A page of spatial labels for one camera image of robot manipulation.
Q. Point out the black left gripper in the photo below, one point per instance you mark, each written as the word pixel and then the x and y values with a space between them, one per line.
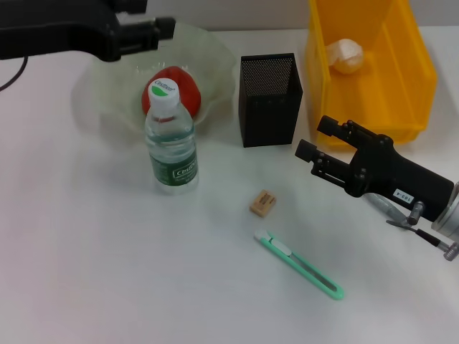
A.
pixel 54 28

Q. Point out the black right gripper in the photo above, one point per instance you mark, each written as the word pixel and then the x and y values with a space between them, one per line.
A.
pixel 391 172

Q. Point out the white paper ball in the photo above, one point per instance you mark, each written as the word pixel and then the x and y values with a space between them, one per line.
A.
pixel 346 57

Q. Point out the red orange fruit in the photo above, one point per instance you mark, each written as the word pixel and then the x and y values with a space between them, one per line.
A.
pixel 190 93

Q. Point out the clear green-label water bottle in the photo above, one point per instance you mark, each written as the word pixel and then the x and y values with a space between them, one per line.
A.
pixel 172 154

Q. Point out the black mesh pen holder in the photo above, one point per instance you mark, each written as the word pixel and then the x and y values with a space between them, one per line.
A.
pixel 269 122

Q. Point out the tan rubber eraser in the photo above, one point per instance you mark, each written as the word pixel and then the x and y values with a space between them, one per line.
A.
pixel 263 203

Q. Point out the pale green glass fruit plate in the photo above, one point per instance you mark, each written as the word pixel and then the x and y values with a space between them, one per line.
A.
pixel 215 64

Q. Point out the grey marker pen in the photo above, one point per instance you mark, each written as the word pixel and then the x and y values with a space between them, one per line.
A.
pixel 383 206

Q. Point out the mint green utility knife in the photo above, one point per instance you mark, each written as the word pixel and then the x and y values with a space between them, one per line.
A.
pixel 305 268

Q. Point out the yellow plastic storage bin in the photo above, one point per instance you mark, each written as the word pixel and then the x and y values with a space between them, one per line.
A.
pixel 394 89

